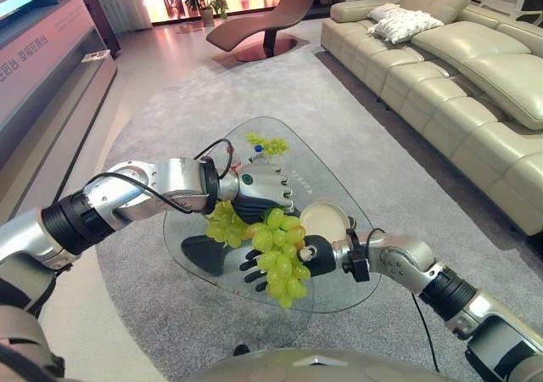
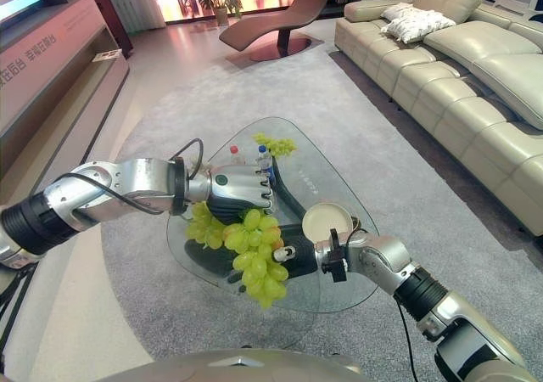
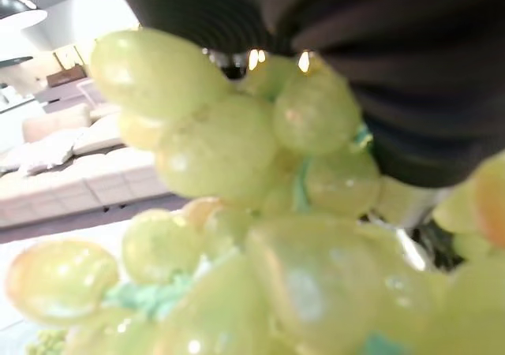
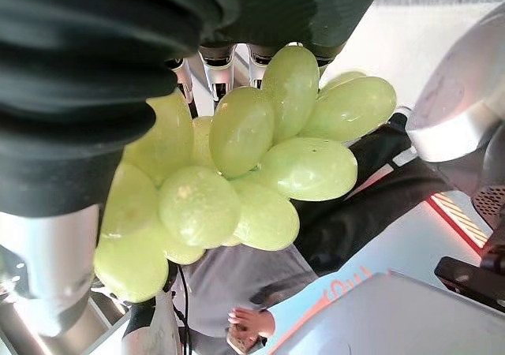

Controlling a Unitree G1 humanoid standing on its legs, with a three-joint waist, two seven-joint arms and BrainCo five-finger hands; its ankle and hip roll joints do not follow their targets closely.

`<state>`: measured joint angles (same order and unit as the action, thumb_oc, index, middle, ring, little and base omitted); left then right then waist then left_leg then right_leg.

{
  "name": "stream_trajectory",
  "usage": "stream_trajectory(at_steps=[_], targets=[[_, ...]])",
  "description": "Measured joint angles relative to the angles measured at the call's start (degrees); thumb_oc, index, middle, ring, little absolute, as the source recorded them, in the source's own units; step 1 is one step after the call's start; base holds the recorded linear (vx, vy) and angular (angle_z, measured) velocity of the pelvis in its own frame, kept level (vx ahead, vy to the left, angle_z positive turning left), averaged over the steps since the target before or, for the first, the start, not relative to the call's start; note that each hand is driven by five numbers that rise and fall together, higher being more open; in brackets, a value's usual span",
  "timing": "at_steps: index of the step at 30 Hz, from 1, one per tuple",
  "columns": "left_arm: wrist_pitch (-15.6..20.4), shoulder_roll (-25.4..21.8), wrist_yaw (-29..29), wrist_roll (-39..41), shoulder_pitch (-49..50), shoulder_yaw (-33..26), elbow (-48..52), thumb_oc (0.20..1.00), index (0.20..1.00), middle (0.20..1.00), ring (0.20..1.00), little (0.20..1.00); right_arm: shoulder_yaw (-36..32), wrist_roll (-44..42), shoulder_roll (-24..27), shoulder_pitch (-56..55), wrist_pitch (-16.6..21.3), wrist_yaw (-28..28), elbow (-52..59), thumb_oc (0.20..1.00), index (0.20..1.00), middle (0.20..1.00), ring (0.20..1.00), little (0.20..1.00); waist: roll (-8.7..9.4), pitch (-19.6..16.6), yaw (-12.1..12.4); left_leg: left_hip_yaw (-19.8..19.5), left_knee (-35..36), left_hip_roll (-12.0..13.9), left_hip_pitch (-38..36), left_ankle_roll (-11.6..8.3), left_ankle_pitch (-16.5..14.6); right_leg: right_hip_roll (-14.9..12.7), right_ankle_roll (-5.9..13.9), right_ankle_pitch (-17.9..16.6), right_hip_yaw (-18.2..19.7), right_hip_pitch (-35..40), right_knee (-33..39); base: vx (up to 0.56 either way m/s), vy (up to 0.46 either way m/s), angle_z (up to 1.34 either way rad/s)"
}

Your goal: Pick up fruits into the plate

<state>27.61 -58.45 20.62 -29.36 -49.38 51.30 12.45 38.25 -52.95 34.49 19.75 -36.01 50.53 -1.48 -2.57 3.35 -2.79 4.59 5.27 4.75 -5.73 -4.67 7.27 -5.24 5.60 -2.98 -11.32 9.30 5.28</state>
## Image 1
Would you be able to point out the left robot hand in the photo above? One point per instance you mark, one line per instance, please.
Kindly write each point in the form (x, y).
(259, 184)

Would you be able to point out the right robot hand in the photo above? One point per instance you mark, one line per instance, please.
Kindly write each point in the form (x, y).
(322, 256)

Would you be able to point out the large green grape bunch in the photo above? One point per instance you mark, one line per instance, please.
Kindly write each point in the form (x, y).
(278, 254)

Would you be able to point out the medium green grape bunch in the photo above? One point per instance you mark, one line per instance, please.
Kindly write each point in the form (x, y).
(225, 225)

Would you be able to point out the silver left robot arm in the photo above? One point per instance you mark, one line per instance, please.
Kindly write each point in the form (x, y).
(127, 189)

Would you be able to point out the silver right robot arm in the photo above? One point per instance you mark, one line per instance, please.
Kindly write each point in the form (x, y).
(407, 263)

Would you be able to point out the beige round plate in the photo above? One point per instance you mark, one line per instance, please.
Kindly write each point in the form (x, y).
(324, 223)

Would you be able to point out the small bottle with blue cap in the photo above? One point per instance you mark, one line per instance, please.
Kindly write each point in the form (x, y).
(257, 153)

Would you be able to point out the small yellow-green grape bunch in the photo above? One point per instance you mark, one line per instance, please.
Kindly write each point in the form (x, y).
(271, 144)

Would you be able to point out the glass coffee table top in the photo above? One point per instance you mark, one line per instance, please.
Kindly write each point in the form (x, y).
(322, 178)

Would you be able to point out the dark coffee table base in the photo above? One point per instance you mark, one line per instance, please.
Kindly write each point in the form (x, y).
(208, 254)

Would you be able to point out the grey carpet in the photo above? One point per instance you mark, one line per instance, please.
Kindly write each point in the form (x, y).
(263, 89)

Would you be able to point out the silver robot torso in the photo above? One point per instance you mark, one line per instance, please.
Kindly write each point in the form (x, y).
(322, 365)

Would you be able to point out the dark robot foot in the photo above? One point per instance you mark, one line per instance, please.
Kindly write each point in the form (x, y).
(241, 350)

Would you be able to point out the brown lounge chair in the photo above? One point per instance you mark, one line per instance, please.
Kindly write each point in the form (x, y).
(271, 21)

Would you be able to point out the booklet on cabinet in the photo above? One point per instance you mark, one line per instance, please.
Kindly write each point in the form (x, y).
(95, 56)

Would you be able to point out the beige leather sofa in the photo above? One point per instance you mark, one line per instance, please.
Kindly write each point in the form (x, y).
(449, 85)

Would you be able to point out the small white patterned pillow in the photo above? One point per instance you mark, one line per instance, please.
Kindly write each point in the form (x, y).
(388, 12)

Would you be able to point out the large white patterned pillow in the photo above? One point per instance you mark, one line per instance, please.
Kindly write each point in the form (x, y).
(407, 24)

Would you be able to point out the white curtain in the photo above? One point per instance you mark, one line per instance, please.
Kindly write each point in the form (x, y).
(127, 0)

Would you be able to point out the dark tall column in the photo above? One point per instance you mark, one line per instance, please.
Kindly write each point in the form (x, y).
(102, 12)

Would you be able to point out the grey TV cabinet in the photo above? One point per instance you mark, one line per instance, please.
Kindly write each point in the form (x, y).
(38, 85)

